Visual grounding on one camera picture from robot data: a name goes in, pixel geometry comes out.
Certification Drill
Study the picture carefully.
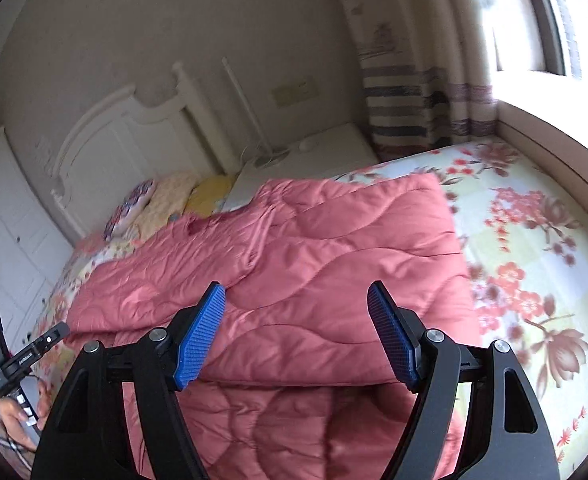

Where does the window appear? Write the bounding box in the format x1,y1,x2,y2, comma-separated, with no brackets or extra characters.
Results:
466,0,588,81

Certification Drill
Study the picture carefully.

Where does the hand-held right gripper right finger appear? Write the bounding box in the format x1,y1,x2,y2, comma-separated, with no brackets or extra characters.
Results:
367,281,560,480

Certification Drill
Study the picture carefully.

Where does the white wooden headboard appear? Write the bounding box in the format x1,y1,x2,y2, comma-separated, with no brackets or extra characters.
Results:
49,62,225,241

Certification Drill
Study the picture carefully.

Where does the white pole stand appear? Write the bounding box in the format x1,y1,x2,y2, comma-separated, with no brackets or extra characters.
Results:
222,57,291,168

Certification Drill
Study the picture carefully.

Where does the white wardrobe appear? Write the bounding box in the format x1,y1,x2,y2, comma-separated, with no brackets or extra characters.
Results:
0,127,75,376

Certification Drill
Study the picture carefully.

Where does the white striped pillow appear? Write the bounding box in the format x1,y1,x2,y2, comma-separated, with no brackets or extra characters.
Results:
324,0,499,161

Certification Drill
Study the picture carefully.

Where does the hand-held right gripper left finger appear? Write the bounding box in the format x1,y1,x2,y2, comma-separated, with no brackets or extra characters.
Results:
30,281,226,480

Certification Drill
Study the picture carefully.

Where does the purple red patterned pillow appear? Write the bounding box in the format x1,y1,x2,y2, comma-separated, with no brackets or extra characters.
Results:
104,178,157,241

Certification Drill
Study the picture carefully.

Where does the pink quilted coat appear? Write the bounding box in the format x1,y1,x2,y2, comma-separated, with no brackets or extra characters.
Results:
66,172,484,480

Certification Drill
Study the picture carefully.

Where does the plain yellow pillow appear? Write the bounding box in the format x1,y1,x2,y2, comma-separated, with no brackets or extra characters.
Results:
184,175,237,216

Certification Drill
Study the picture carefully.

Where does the beige wall socket panel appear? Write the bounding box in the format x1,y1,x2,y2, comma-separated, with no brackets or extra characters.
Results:
271,76,321,108

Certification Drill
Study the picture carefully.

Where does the pale yellow floral pillow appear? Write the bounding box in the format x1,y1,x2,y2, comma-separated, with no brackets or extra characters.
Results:
134,172,202,241

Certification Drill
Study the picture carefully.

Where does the beige window ledge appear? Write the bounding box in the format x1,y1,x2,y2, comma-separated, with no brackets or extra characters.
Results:
494,100,588,241

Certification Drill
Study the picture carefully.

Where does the white nightstand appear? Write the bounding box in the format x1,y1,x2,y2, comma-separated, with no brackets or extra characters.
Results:
221,122,379,211

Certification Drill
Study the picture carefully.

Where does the person's left hand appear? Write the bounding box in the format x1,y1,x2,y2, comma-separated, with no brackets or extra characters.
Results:
0,379,53,453

